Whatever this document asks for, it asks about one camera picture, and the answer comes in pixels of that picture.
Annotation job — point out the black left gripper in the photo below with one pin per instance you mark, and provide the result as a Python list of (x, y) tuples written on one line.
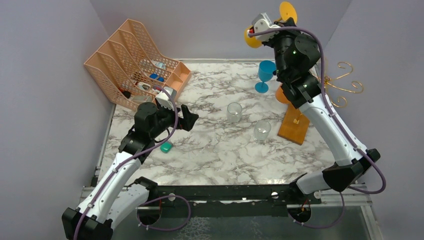
[(189, 119)]

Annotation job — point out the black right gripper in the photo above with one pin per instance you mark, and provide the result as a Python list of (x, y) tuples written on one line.
[(292, 33)]

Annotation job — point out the yellow plastic wine glass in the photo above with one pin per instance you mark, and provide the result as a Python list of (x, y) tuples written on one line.
[(286, 10)]

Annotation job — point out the clear tumbler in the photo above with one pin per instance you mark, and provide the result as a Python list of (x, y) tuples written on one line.
[(261, 130), (234, 112)]

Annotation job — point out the orange plastic wine glass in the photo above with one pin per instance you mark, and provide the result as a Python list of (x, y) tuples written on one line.
[(280, 96)]

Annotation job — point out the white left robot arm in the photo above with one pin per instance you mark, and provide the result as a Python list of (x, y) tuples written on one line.
[(106, 207)]

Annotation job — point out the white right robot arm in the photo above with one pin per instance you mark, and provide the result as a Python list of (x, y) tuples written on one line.
[(296, 51)]

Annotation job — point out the blue plastic wine glass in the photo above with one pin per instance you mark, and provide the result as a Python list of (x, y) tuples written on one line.
[(266, 71)]

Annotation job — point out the wooden rack base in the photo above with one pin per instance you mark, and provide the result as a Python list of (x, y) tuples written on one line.
[(294, 126)]

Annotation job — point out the green small box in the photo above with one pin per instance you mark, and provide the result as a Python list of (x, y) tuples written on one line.
[(166, 147)]

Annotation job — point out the grey box in organizer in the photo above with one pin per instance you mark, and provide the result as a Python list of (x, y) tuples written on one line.
[(139, 99)]

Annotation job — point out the blue item in organizer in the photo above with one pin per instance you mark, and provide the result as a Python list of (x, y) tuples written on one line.
[(157, 77)]

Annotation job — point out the peach plastic file organizer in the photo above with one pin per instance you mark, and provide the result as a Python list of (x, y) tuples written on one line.
[(121, 66)]

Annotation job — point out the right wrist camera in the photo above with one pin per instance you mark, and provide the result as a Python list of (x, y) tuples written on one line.
[(263, 23)]

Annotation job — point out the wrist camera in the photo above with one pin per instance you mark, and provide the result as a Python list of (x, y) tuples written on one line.
[(163, 99), (263, 23)]

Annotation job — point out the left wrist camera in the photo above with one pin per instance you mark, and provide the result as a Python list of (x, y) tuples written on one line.
[(163, 99)]

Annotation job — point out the gold wire glass rack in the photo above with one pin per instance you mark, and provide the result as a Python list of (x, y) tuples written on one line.
[(336, 92)]

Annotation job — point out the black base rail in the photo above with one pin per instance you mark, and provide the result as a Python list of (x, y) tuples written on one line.
[(221, 201)]

